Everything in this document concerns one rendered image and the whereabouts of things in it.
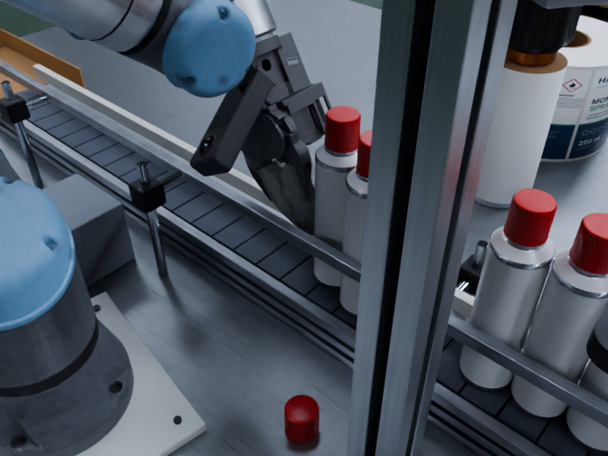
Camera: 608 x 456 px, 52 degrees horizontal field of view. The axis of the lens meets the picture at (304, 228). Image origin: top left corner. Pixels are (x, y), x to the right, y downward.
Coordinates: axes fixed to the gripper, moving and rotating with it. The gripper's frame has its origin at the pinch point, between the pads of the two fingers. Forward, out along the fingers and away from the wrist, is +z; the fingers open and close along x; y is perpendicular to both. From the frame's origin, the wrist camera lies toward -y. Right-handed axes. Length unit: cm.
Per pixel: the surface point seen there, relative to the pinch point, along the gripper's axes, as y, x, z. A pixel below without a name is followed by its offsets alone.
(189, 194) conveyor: 0.2, 20.6, -5.6
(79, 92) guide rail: 4, 46, -24
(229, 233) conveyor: -2.0, 11.9, -0.6
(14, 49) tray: 13, 86, -38
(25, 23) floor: 121, 332, -83
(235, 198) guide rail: -3.7, 4.5, -5.8
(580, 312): -1.6, -29.7, 7.3
